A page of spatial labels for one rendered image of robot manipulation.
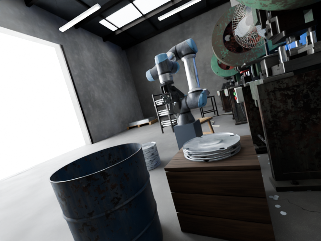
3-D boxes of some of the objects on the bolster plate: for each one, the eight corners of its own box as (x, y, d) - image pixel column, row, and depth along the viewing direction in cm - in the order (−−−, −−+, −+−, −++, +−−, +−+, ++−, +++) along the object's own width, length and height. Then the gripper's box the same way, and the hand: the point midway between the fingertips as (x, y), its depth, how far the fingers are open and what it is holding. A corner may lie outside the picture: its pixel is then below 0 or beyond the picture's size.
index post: (282, 62, 84) (279, 45, 83) (280, 63, 87) (276, 47, 86) (288, 60, 83) (284, 43, 82) (285, 61, 86) (282, 45, 85)
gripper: (155, 85, 82) (165, 121, 84) (168, 80, 77) (178, 119, 79) (164, 84, 89) (173, 118, 91) (176, 80, 83) (186, 115, 85)
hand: (177, 115), depth 87 cm, fingers closed
